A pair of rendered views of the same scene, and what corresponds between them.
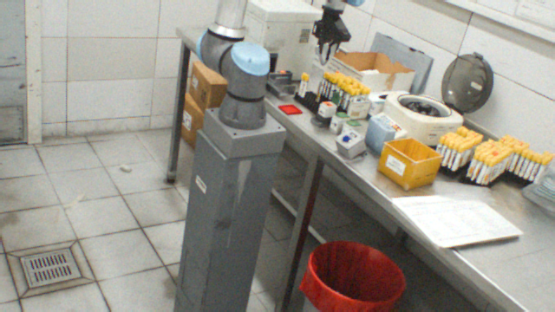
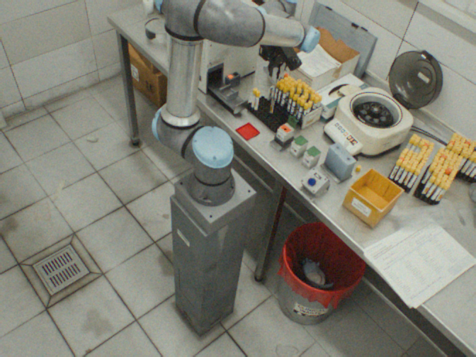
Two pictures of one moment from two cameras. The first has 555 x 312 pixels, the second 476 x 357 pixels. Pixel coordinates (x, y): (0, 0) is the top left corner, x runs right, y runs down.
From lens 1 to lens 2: 0.85 m
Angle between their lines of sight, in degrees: 25
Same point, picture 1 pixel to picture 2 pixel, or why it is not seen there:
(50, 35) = not seen: outside the picture
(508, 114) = (454, 104)
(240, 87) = (208, 178)
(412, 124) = (367, 139)
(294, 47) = (238, 50)
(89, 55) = (23, 35)
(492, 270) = (457, 321)
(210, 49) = (168, 138)
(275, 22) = not seen: hidden behind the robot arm
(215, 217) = (203, 268)
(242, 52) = (205, 149)
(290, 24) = not seen: hidden behind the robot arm
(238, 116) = (210, 197)
